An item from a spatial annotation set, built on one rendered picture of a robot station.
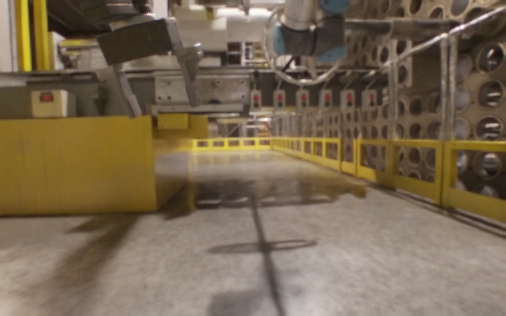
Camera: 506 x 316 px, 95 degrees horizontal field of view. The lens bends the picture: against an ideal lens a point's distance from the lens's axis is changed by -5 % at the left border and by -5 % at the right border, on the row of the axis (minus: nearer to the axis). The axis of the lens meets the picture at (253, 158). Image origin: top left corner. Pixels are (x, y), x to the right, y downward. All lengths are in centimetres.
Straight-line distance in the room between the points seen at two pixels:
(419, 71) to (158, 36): 263
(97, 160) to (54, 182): 30
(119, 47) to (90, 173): 133
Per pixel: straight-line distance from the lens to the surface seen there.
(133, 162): 164
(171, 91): 197
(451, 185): 180
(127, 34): 49
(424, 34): 271
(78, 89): 228
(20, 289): 107
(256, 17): 216
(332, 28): 88
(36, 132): 193
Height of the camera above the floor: 44
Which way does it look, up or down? 5 degrees down
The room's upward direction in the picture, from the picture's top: 1 degrees counter-clockwise
